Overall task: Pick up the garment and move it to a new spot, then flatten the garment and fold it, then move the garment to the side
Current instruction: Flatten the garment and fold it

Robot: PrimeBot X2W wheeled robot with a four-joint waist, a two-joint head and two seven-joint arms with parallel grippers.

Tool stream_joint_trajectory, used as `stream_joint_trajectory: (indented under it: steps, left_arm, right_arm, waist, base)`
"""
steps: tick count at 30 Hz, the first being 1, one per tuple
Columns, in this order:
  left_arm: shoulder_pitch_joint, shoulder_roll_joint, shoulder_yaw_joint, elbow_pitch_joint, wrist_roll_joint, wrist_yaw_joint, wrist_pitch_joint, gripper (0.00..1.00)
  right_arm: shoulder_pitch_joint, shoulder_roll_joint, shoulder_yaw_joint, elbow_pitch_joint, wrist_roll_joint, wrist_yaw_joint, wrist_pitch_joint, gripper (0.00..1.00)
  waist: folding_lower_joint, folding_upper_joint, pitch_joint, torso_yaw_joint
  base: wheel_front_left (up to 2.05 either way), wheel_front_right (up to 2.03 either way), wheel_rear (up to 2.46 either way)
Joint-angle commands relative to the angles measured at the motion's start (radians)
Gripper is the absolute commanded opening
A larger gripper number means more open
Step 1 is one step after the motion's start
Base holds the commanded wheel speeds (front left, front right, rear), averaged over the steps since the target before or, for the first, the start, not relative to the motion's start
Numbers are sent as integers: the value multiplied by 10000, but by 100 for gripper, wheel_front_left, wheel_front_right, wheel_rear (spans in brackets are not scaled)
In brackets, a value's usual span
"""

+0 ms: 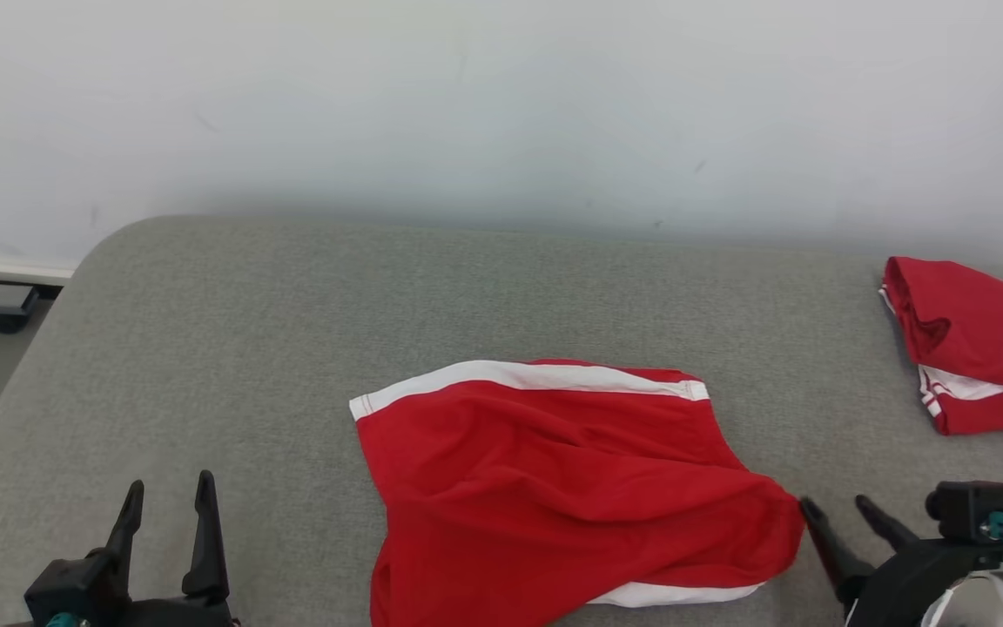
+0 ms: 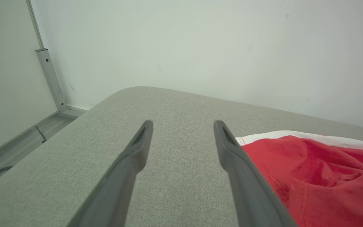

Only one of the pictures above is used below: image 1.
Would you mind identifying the red shorts with white stripe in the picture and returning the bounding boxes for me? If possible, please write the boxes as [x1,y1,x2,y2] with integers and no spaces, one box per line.
[349,358,805,627]

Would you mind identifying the red white sleeveless jersey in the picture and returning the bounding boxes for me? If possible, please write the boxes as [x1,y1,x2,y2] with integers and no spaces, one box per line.
[878,256,1003,436]

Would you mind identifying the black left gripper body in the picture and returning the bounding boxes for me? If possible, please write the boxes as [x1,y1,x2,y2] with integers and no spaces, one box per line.
[118,599,241,627]

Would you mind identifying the white wall baseboard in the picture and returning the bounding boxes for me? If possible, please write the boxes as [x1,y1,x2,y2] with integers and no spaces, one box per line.
[0,260,76,287]

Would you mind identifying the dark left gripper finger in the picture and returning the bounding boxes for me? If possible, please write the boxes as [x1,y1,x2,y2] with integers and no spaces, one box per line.
[88,482,145,602]
[182,471,230,602]

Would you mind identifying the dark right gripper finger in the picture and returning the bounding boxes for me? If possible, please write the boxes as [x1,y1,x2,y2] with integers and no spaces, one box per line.
[799,496,875,606]
[856,495,920,551]

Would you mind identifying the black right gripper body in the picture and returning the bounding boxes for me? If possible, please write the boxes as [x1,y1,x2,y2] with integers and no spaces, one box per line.
[845,540,1003,627]

